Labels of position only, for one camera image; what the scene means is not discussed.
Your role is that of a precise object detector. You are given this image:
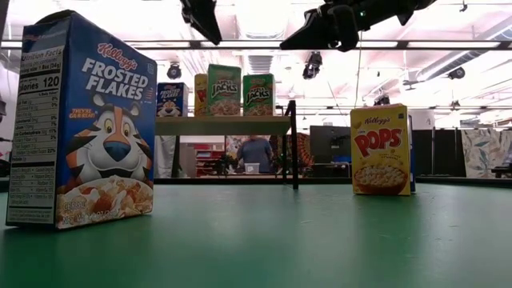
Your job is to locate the blue Frosted Flakes cereal box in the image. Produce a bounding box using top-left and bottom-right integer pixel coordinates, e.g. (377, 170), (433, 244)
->
(407, 114), (417, 194)
(5, 10), (158, 231)
(156, 82), (190, 118)

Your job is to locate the yellow Corn Pops cereal box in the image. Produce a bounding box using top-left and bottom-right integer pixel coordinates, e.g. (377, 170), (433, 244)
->
(194, 73), (209, 118)
(350, 102), (412, 197)

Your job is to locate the green table mat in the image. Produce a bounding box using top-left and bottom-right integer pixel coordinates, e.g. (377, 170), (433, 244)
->
(0, 182), (512, 288)

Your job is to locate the green Apple Jacks cereal box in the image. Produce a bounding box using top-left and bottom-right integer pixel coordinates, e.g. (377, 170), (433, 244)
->
(242, 73), (277, 118)
(206, 63), (242, 118)

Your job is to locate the person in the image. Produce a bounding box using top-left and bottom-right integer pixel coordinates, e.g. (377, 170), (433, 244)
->
(236, 134), (275, 175)

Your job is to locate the black room divider panel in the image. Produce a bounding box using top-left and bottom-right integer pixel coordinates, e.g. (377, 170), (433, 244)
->
(411, 128), (467, 178)

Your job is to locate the orange spiral print cloth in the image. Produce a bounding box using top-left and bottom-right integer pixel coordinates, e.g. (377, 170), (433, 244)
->
(275, 132), (313, 177)

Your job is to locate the red shelf unit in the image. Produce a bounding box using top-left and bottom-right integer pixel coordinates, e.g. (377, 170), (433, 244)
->
(194, 143), (226, 178)

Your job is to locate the ceiling air vent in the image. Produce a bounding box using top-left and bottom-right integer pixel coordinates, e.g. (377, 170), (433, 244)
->
(246, 54), (274, 75)

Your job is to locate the wooden shelf black metal frame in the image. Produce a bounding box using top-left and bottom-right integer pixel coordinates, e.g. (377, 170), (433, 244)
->
(154, 99), (300, 190)

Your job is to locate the plain white cloth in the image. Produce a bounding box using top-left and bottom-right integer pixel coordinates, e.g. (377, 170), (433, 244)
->
(158, 134), (179, 179)

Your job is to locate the black overhead camera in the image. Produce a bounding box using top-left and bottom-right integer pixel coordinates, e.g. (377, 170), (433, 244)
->
(302, 50), (323, 80)

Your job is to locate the leaf print hanging cloth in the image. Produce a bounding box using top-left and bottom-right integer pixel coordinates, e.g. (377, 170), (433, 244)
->
(460, 128), (512, 179)

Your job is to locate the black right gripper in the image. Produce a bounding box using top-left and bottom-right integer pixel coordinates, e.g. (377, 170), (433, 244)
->
(279, 0), (406, 53)

